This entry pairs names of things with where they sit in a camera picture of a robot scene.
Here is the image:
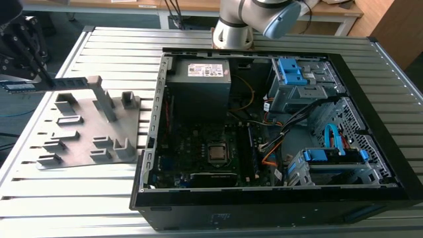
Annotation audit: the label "dark green motherboard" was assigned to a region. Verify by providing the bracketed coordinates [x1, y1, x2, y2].
[153, 119, 276, 188]

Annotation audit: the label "thin yellow wire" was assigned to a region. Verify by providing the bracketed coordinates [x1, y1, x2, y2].
[230, 74, 256, 112]

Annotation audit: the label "large blue disk carrier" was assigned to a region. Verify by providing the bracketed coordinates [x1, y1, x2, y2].
[278, 58, 302, 75]

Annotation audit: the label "hard disk in blue carrier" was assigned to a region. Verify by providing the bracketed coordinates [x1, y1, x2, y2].
[302, 147, 370, 166]

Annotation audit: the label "green RAM stick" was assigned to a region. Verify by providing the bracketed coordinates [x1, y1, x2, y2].
[0, 76, 89, 94]

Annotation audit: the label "grey parts rack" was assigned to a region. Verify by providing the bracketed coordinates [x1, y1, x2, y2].
[35, 75, 143, 171]

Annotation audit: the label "CPU socket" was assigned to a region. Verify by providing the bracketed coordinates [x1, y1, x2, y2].
[204, 140, 232, 166]

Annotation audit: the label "black open PC case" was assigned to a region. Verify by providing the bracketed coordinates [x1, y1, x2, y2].
[128, 47, 423, 233]

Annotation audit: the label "blue flat wire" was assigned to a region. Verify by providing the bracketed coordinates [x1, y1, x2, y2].
[324, 123, 347, 156]

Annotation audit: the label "small blue disk carrier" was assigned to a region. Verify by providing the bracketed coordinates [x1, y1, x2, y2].
[284, 73, 308, 87]

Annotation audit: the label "grey power supply unit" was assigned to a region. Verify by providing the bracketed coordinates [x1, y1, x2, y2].
[165, 59, 232, 114]

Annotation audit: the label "black graphics card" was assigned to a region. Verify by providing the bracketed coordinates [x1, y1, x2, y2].
[189, 172, 239, 188]

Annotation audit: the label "silver CPU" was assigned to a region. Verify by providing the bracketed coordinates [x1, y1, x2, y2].
[208, 145, 228, 161]

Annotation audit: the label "grey metal disk bay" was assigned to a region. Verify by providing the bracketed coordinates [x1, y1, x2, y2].
[267, 57, 348, 114]

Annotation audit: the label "wooden desk white frame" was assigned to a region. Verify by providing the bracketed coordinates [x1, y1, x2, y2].
[296, 0, 364, 37]

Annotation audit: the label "orange wire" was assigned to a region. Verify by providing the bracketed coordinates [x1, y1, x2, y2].
[262, 146, 282, 167]

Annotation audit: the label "brown wooden cabinet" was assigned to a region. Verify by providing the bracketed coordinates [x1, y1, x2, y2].
[348, 0, 423, 71]

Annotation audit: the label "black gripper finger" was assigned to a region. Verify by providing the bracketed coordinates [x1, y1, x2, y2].
[0, 51, 36, 80]
[12, 17, 56, 90]

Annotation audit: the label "black wire bundle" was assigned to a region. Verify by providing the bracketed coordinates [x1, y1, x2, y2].
[260, 98, 335, 150]

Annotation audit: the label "long wooden desk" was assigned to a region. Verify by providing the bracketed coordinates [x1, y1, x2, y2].
[21, 0, 220, 16]

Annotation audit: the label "thin black desk cable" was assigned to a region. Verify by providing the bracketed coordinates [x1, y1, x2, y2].
[303, 2, 314, 28]

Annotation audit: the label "grey lower disk cage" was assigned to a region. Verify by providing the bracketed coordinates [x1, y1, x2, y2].
[284, 148, 392, 187]

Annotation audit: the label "hanging desk cables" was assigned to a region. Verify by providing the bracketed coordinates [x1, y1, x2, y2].
[164, 0, 187, 30]

